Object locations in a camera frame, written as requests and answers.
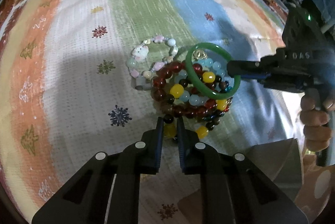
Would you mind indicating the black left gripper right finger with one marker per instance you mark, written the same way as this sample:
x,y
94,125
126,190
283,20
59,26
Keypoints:
x,y
233,188

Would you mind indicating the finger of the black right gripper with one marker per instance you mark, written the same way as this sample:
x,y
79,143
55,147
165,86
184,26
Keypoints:
x,y
238,67
260,78

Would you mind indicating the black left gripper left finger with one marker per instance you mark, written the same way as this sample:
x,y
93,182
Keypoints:
x,y
106,188

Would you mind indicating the green jade bangle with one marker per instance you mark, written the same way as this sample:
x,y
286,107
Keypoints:
x,y
202,75

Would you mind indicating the right hand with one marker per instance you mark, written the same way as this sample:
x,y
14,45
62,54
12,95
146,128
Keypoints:
x,y
317,135

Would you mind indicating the striped woven bed mat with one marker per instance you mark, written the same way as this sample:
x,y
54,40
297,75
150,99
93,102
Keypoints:
x,y
66,92

